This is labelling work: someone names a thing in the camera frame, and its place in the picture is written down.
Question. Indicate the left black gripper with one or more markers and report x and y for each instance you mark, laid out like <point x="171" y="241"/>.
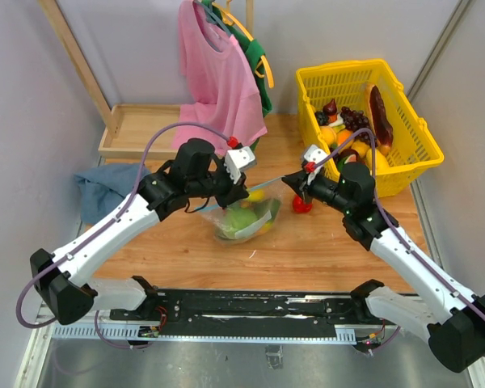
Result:
<point x="234" y="192"/>

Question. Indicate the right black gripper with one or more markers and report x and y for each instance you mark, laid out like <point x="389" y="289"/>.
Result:
<point x="297" y="179"/>

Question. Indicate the red bell pepper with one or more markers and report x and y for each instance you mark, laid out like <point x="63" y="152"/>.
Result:
<point x="299" y="206"/>

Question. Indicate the green cabbage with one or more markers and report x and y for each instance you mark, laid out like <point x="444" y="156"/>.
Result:
<point x="237" y="219"/>

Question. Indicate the yellow banana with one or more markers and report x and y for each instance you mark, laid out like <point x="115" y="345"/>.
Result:
<point x="256" y="196"/>

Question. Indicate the clear zip top bag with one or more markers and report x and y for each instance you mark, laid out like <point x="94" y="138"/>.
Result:
<point x="267" y="210"/>

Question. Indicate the green yellow mango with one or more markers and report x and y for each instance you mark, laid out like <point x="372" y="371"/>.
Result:
<point x="266" y="227"/>

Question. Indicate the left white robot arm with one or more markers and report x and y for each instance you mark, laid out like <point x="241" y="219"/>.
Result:
<point x="63" y="278"/>

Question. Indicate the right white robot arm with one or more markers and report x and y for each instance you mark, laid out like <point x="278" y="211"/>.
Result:
<point x="449" y="318"/>

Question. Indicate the yellow mango fruit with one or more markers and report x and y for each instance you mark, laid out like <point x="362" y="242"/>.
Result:
<point x="329" y="135"/>

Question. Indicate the watermelon slice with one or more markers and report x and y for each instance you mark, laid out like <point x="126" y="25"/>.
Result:
<point x="349" y="155"/>

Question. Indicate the orange fruit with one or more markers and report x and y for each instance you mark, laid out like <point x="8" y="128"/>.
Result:
<point x="344" y="135"/>

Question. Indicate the blue black grape bunch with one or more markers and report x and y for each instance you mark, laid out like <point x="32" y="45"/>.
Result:
<point x="321" y="118"/>

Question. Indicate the yellow lemon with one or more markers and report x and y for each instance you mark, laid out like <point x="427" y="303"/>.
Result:
<point x="361" y="148"/>

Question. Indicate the dark red fig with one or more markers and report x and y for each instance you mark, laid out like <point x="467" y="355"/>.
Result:
<point x="330" y="109"/>

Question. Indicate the dark purple grape bunch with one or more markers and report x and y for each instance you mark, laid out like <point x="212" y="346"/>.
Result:
<point x="353" y="119"/>

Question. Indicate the pink t-shirt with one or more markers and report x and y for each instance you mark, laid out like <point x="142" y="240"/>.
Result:
<point x="219" y="77"/>

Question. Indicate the brown sweet potato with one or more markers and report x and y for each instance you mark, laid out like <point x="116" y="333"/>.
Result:
<point x="376" y="112"/>

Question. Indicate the wooden tray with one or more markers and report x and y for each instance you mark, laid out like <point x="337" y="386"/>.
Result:
<point x="137" y="123"/>

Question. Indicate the yellow plastic basket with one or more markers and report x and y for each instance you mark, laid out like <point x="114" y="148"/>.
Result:
<point x="362" y="105"/>

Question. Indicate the blue cloth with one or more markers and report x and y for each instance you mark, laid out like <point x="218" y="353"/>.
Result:
<point x="103" y="188"/>

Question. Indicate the green t-shirt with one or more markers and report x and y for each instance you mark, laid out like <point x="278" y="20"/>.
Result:
<point x="250" y="56"/>

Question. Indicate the yellow clothes hanger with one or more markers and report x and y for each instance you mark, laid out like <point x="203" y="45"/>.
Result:
<point x="262" y="66"/>

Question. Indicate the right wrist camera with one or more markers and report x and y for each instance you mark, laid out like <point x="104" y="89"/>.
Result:
<point x="313" y="159"/>

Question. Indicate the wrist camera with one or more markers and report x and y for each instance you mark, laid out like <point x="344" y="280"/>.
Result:
<point x="313" y="159"/>
<point x="238" y="159"/>

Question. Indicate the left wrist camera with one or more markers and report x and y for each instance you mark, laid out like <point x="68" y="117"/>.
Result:
<point x="238" y="159"/>

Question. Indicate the wooden rack frame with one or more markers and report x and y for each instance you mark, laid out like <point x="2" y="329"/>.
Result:
<point x="123" y="51"/>

